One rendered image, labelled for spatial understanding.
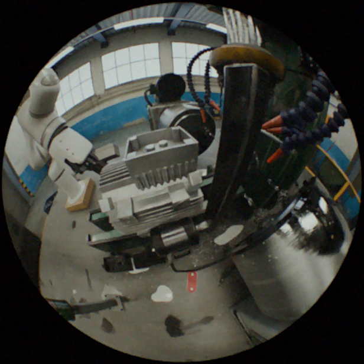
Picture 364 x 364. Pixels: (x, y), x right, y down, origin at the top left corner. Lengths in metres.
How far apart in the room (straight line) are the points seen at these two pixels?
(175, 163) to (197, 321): 0.50
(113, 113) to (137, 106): 1.25
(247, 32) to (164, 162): 0.33
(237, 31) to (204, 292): 0.70
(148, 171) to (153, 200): 0.05
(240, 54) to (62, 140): 0.37
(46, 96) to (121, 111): 5.63
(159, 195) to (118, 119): 5.79
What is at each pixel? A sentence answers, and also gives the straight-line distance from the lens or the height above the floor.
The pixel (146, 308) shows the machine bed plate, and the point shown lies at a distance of 0.49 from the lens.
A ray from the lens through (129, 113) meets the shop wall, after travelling 5.79.
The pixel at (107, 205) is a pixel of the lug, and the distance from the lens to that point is 0.21.
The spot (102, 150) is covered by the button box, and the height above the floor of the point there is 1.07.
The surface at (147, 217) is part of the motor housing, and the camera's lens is 0.21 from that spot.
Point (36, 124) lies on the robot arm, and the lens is 0.32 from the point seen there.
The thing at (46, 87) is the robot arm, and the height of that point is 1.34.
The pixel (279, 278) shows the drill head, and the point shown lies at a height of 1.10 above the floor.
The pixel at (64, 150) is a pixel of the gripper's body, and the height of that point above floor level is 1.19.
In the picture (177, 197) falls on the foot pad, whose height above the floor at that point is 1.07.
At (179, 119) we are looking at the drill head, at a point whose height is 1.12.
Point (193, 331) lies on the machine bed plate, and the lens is 0.52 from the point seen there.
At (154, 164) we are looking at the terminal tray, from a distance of 0.17.
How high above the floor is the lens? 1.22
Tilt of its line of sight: 46 degrees down
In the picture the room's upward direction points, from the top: 4 degrees counter-clockwise
